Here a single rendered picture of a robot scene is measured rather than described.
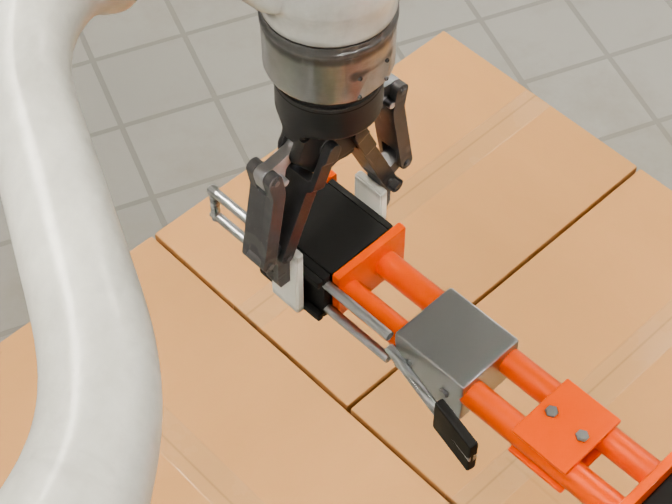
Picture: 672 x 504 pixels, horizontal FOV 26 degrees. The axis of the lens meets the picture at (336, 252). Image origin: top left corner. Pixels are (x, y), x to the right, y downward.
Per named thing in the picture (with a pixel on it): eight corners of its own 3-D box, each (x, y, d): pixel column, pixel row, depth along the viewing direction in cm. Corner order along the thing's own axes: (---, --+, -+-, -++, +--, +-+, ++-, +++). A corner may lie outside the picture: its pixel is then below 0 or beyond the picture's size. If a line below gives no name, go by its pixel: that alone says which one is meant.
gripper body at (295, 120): (321, 126, 94) (322, 215, 101) (413, 60, 98) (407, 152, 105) (244, 65, 97) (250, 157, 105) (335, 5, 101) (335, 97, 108)
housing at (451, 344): (517, 370, 111) (523, 336, 107) (456, 424, 108) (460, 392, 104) (449, 316, 114) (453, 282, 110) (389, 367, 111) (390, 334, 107)
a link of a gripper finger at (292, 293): (304, 254, 108) (296, 259, 108) (304, 308, 113) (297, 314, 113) (276, 231, 109) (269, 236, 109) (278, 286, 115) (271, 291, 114)
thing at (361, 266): (404, 265, 116) (406, 226, 112) (338, 318, 113) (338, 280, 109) (331, 207, 120) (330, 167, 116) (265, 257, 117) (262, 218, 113)
